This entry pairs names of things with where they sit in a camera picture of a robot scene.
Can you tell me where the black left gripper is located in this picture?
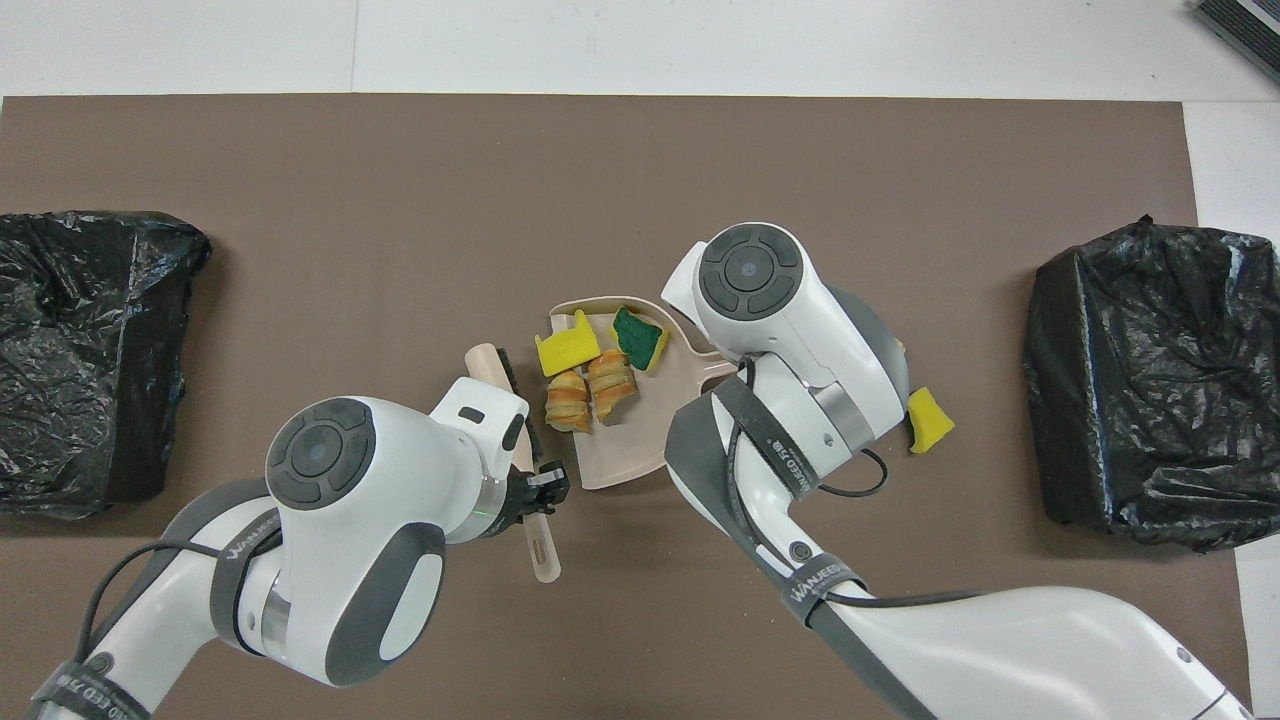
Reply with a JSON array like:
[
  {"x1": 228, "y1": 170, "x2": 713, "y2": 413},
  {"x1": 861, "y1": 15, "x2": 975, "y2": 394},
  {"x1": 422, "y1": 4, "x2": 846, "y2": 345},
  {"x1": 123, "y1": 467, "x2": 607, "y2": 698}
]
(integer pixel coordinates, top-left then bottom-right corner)
[{"x1": 495, "y1": 462, "x2": 571, "y2": 536}]

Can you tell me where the beige plastic dustpan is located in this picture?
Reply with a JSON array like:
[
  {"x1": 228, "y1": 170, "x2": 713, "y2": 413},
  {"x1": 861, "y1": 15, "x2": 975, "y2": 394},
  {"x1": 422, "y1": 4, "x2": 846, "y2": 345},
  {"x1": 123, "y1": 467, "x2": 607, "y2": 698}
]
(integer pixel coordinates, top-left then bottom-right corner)
[{"x1": 547, "y1": 295, "x2": 742, "y2": 492}]

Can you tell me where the striped toy croissant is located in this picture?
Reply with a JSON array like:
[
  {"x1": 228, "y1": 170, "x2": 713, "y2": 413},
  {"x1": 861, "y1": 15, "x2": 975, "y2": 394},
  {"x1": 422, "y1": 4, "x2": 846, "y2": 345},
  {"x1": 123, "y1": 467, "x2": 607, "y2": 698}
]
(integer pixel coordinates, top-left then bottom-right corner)
[
  {"x1": 587, "y1": 349, "x2": 640, "y2": 427},
  {"x1": 544, "y1": 369, "x2": 594, "y2": 434}
]

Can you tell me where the beige brush with black bristles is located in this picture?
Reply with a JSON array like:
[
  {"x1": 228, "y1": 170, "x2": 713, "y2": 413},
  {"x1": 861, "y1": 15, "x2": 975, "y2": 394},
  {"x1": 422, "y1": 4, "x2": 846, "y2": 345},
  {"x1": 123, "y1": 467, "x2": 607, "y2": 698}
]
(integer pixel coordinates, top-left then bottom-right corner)
[{"x1": 464, "y1": 342, "x2": 564, "y2": 585}]

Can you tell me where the yellow notched sponge piece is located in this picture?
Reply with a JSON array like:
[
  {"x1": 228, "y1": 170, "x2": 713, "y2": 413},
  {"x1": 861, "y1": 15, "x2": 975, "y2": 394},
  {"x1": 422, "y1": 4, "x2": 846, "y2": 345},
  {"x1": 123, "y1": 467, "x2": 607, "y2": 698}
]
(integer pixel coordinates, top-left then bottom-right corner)
[{"x1": 535, "y1": 309, "x2": 602, "y2": 378}]

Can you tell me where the yellow sponge with green pad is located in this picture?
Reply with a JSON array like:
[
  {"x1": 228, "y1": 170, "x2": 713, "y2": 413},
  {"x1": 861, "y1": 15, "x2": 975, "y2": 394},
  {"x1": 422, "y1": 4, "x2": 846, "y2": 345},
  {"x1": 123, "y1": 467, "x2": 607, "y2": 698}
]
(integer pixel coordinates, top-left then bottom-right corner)
[{"x1": 611, "y1": 305, "x2": 671, "y2": 377}]

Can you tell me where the small yellow sponge wedge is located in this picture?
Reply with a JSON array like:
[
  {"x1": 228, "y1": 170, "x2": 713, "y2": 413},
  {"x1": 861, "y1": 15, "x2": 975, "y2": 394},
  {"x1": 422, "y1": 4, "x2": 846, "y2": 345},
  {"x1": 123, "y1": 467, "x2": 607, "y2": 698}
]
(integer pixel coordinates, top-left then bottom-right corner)
[{"x1": 904, "y1": 386, "x2": 956, "y2": 455}]

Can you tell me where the black plastic trash bag bin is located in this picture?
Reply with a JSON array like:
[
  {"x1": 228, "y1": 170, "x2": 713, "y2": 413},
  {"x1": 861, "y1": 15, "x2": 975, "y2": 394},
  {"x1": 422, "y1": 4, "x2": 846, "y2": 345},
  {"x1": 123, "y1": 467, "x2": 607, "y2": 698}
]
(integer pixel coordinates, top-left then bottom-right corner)
[
  {"x1": 0, "y1": 209, "x2": 214, "y2": 520},
  {"x1": 1022, "y1": 214, "x2": 1280, "y2": 554}
]

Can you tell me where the brown table mat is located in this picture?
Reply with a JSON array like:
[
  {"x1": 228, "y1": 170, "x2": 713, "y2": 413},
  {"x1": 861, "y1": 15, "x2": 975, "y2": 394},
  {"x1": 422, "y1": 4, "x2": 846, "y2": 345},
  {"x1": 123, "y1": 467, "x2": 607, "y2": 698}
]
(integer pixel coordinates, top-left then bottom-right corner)
[{"x1": 0, "y1": 94, "x2": 1254, "y2": 720}]

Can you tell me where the grey ridged device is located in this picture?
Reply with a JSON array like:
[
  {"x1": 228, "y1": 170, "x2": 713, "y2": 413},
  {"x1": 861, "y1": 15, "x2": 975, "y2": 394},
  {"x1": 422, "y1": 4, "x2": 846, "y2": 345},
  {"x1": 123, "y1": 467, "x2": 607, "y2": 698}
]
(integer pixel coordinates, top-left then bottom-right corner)
[{"x1": 1193, "y1": 0, "x2": 1280, "y2": 86}]

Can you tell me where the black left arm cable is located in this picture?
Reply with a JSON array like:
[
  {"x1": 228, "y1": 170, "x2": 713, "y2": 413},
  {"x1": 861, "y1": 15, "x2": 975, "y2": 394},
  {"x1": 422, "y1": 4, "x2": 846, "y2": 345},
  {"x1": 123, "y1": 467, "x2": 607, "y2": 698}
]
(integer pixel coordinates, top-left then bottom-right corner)
[{"x1": 75, "y1": 520, "x2": 291, "y2": 681}]

